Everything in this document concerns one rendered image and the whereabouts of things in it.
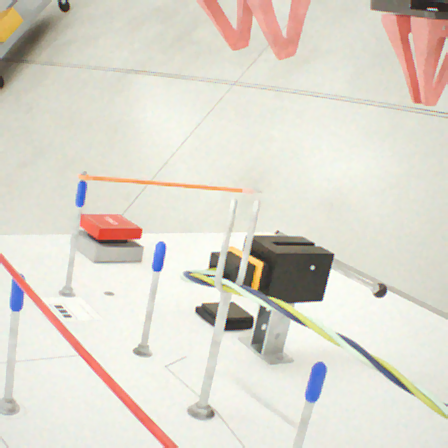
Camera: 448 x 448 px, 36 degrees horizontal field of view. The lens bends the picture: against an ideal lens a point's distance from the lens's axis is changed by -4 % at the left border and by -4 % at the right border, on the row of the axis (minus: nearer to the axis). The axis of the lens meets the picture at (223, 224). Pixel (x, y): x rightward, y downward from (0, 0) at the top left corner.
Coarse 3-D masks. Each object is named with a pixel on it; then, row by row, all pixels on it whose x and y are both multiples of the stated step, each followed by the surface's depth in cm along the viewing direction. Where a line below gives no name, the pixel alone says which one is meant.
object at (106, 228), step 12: (84, 216) 70; (96, 216) 71; (108, 216) 72; (120, 216) 73; (84, 228) 70; (96, 228) 68; (108, 228) 68; (120, 228) 69; (132, 228) 70; (108, 240) 69; (120, 240) 70
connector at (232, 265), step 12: (216, 252) 52; (228, 252) 52; (252, 252) 53; (216, 264) 51; (228, 264) 50; (240, 264) 50; (252, 264) 50; (264, 264) 51; (228, 276) 50; (252, 276) 50; (264, 276) 51; (264, 288) 52
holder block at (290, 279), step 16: (256, 240) 53; (272, 240) 54; (288, 240) 54; (304, 240) 55; (272, 256) 51; (288, 256) 51; (304, 256) 52; (320, 256) 53; (272, 272) 51; (288, 272) 52; (304, 272) 52; (320, 272) 53; (272, 288) 51; (288, 288) 52; (304, 288) 53; (320, 288) 54
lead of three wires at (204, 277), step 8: (184, 272) 45; (192, 272) 48; (200, 272) 49; (208, 272) 49; (184, 280) 45; (192, 280) 44; (200, 280) 43; (208, 280) 43; (224, 280) 42; (224, 288) 42
